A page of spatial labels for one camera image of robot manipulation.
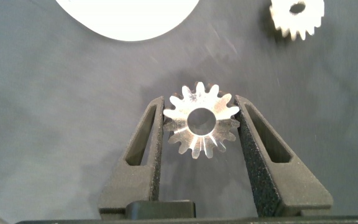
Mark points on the small steel planetary gear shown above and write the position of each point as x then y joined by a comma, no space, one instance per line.
182,112
283,19

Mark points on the round white carrier plate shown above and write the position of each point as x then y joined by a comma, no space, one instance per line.
126,18

